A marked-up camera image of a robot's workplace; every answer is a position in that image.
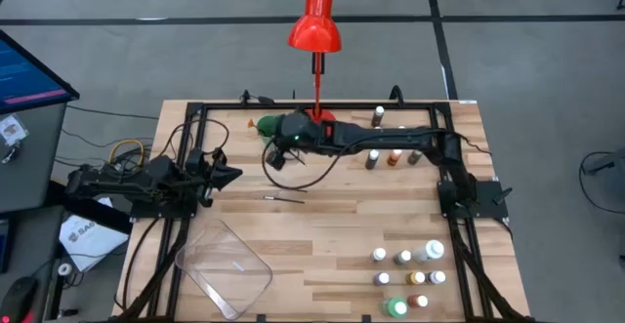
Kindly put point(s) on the pale grey paint bottle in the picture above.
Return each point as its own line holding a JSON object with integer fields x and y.
{"x": 435, "y": 277}

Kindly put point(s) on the dark brown paint bottle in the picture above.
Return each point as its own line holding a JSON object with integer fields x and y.
{"x": 372, "y": 159}

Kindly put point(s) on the yellow paint bottle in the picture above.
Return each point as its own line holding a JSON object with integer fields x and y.
{"x": 416, "y": 277}

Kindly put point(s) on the dark green paint bottle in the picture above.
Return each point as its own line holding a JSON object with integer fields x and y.
{"x": 415, "y": 157}

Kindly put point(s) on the orange-tipped paintbrush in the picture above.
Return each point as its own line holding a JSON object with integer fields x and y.
{"x": 251, "y": 124}

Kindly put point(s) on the purple paint bottle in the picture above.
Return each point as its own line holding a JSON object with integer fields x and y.
{"x": 381, "y": 278}

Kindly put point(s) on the grey desk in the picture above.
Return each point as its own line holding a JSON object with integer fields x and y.
{"x": 29, "y": 167}

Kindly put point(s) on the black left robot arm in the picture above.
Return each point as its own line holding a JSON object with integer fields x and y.
{"x": 112, "y": 181}

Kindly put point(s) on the white paper booklet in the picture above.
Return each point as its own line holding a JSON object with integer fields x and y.
{"x": 93, "y": 240}

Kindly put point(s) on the white tape roll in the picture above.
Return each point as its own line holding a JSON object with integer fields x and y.
{"x": 64, "y": 268}

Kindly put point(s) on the black computer mouse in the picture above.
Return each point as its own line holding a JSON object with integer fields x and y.
{"x": 19, "y": 298}

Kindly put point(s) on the large green paint bottle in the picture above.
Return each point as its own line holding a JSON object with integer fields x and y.
{"x": 395, "y": 307}

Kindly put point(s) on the clear plastic tray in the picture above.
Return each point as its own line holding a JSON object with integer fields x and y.
{"x": 229, "y": 274}

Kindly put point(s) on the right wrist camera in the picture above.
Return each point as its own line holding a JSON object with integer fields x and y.
{"x": 276, "y": 159}

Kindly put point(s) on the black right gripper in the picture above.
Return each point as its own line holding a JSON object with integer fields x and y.
{"x": 298, "y": 135}

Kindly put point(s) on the large white paint bottle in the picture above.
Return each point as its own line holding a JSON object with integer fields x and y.
{"x": 429, "y": 251}

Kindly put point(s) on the green cup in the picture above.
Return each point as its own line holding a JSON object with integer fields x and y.
{"x": 266, "y": 125}

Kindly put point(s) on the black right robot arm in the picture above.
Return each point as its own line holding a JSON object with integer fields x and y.
{"x": 390, "y": 140}

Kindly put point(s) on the red desk lamp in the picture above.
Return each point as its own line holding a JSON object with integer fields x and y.
{"x": 315, "y": 30}

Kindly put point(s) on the computer monitor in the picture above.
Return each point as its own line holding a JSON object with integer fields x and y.
{"x": 24, "y": 79}

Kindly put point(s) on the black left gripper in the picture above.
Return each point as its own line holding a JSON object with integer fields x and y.
{"x": 200, "y": 179}

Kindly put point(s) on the orange paint bottle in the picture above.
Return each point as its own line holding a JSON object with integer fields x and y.
{"x": 394, "y": 157}

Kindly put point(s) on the white paint bottle black label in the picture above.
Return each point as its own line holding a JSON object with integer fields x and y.
{"x": 377, "y": 254}

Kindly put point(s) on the small clear plastic bag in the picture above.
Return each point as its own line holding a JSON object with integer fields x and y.
{"x": 12, "y": 130}

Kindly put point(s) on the red paint bottle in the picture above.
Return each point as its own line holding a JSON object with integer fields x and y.
{"x": 418, "y": 301}

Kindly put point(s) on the black desk beam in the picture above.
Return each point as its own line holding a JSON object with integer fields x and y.
{"x": 88, "y": 211}

